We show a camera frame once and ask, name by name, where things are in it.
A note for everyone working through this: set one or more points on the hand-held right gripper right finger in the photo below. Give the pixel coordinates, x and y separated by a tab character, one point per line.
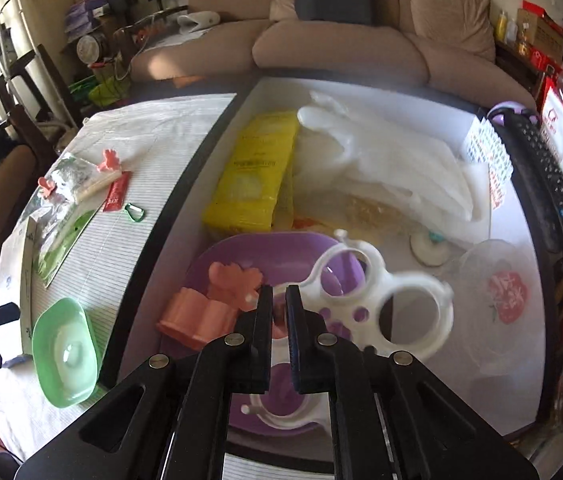
301	355

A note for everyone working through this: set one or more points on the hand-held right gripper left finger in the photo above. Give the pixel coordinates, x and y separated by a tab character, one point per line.
259	355

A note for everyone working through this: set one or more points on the green plastic dish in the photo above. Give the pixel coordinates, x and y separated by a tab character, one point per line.
61	320

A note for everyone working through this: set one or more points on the purple plastic dish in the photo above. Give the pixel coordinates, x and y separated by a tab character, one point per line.
241	255

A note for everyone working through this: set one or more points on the white plastic ringed utensil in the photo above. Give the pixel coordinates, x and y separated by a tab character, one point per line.
379	280

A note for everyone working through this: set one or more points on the yellow packet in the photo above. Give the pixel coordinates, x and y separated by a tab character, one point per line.
251	175

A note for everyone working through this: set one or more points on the white bag with yellow dog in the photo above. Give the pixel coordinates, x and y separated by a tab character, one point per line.
391	170

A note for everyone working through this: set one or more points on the translucent plastic glove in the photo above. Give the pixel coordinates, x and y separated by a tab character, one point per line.
326	120

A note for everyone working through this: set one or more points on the white flat box blue print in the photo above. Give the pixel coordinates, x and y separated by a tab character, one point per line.
11	310

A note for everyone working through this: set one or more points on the orange flower cookie cutter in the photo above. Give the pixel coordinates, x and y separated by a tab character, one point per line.
196	320

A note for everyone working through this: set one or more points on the pink flower clip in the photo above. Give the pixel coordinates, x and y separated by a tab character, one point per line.
231	280
46	186
110	160

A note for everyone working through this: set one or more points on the green and white packet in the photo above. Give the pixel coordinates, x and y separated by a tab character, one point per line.
66	245

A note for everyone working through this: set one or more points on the brown armchair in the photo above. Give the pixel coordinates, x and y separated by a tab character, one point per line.
1	185

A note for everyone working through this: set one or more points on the clear silver packet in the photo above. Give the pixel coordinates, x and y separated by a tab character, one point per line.
71	177

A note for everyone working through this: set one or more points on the white round disc teal knob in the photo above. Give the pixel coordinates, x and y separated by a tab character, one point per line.
429	252

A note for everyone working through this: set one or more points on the green loop clip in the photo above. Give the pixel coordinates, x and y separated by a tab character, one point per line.
134	212

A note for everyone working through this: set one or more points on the red sachet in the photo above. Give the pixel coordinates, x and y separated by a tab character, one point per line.
116	191

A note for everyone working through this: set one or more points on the dark wooden chair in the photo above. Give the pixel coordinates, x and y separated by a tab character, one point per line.
26	95

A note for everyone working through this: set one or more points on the green bag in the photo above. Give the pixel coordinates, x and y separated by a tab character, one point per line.
109	91

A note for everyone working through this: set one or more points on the white printed paper card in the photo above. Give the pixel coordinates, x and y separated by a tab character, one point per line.
484	147

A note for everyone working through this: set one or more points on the black remote control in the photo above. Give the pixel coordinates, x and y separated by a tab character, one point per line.
541	175

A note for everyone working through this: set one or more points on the brown sofa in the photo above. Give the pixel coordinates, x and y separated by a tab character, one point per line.
331	50

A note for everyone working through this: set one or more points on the stack of purple tissue packs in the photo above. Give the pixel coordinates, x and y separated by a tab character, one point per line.
86	16

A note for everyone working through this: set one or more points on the purple plastic container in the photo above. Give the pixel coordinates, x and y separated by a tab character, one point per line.
501	110

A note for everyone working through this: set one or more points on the white massager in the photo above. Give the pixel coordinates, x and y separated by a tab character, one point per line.
199	21

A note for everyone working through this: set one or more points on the dark blue cushion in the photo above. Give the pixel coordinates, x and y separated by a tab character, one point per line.
336	2

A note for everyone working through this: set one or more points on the red gift boxes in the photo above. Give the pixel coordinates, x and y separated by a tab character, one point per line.
546	62

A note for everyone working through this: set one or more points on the yellow bottle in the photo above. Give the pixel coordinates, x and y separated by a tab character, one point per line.
502	25

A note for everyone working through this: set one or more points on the cardboard box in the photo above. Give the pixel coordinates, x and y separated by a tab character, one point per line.
539	32

